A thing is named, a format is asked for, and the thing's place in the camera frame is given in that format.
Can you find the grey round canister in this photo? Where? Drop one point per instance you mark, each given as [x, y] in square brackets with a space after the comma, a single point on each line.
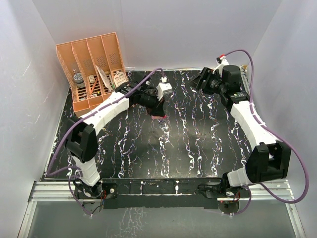
[78, 79]

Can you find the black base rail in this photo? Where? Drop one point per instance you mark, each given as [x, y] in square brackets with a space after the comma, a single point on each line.
[207, 193]

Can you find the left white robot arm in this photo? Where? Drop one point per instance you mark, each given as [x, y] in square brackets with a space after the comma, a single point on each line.
[82, 142]

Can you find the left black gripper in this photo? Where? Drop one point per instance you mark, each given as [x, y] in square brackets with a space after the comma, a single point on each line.
[157, 110]

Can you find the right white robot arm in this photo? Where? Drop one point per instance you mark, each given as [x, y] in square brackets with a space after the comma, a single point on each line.
[270, 157]

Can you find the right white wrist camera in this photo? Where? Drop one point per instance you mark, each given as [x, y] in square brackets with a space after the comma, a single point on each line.
[221, 62]

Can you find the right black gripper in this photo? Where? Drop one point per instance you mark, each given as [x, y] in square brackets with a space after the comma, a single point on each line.
[199, 82]

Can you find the small white beige box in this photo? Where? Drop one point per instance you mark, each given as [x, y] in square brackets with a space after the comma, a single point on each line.
[91, 78]

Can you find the white packaged card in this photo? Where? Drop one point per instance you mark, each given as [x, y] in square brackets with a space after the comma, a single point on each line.
[106, 78]

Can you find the orange perforated file organizer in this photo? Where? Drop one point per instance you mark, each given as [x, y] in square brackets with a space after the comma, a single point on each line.
[83, 55]

